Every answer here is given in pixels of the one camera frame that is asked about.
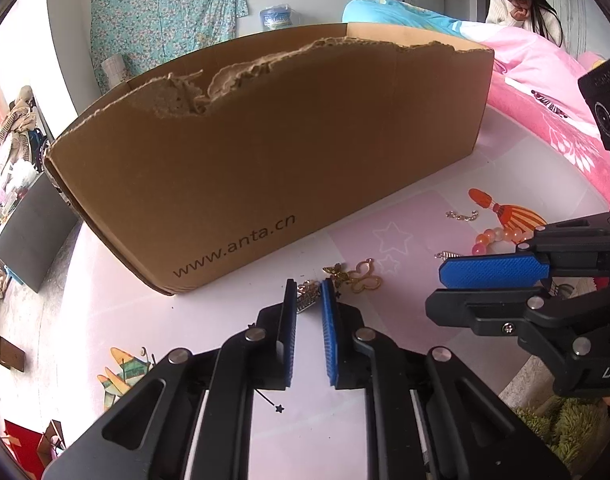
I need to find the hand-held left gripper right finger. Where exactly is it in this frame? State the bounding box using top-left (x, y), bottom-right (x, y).
top-left (321, 279), bottom-right (571, 480)

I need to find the dark grey cabinet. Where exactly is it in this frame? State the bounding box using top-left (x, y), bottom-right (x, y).
top-left (0, 170), bottom-right (80, 293)

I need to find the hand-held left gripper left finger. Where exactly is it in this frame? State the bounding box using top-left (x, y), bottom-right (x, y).
top-left (42, 279), bottom-right (298, 480)

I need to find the small wooden block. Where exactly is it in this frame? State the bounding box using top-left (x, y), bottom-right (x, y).
top-left (0, 335), bottom-right (26, 373)

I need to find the brown cardboard box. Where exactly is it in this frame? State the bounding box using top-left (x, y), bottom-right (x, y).
top-left (44, 22), bottom-right (496, 296)

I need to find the orange pink bead bracelet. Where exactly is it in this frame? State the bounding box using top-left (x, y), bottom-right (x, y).
top-left (468, 226), bottom-right (536, 259)

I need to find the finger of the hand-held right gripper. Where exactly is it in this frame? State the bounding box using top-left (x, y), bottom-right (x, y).
top-left (425, 285), bottom-right (610, 341)
top-left (437, 212), bottom-right (610, 290)

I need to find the blue patterned quilt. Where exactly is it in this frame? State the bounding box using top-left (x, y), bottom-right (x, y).
top-left (341, 0), bottom-right (466, 41)

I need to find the green fluffy blanket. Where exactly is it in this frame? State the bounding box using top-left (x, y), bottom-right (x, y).
top-left (515, 395), bottom-right (610, 466)

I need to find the teal floral hanging cloth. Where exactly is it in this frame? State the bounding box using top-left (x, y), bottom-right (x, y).
top-left (90, 0), bottom-right (250, 96)

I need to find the white paper roll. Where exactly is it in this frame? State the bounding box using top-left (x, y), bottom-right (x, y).
top-left (100, 54), bottom-right (128, 86)

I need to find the red box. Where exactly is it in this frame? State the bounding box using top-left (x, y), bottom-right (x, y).
top-left (2, 417), bottom-right (66, 476)

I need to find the gold butterfly charm chain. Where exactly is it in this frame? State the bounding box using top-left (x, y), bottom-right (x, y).
top-left (295, 259), bottom-right (383, 315)

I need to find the blue water jug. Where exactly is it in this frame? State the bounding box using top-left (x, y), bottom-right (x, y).
top-left (261, 4), bottom-right (297, 32)

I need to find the white fleece blanket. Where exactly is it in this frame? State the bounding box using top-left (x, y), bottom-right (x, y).
top-left (498, 360), bottom-right (556, 411)

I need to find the pink floral quilt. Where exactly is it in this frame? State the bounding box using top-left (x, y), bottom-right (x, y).
top-left (342, 0), bottom-right (610, 213)

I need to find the pile of clothes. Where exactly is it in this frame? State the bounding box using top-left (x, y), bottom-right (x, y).
top-left (0, 85), bottom-right (50, 161)

